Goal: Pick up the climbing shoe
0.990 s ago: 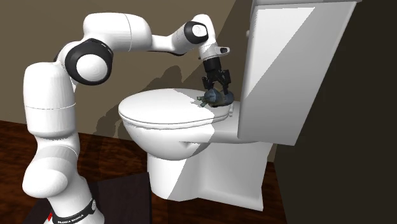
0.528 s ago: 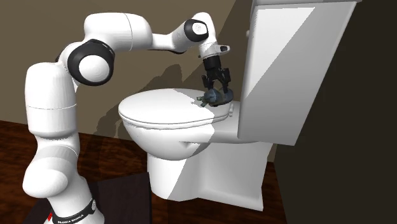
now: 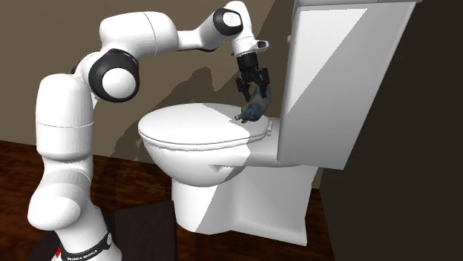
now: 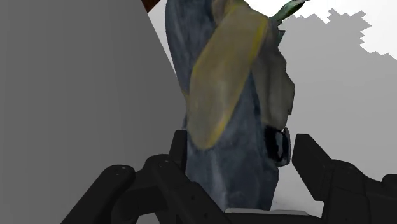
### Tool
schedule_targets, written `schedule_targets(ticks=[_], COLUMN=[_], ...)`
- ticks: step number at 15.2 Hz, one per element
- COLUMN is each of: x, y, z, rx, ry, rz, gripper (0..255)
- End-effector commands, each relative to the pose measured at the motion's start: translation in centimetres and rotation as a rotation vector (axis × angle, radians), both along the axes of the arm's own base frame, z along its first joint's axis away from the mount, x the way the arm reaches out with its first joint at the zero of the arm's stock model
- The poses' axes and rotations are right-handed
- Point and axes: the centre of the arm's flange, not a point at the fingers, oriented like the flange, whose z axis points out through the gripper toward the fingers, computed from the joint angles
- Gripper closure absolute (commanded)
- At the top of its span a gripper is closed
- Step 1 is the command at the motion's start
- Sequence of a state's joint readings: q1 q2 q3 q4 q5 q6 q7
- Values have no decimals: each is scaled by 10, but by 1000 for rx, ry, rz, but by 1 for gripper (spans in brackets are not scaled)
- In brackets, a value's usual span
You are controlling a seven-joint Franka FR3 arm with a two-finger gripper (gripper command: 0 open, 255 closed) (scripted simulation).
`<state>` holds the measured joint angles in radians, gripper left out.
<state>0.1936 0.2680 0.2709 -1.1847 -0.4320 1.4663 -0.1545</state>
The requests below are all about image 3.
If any dark robot stand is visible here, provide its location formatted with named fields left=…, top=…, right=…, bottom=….
left=25, top=200, right=178, bottom=261

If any white toilet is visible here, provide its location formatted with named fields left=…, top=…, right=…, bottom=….
left=137, top=0, right=423, bottom=247

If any grey-blue bird figure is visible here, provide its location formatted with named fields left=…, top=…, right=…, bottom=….
left=234, top=85, right=272, bottom=124

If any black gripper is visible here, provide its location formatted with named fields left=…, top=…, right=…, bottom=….
left=234, top=52, right=272, bottom=102

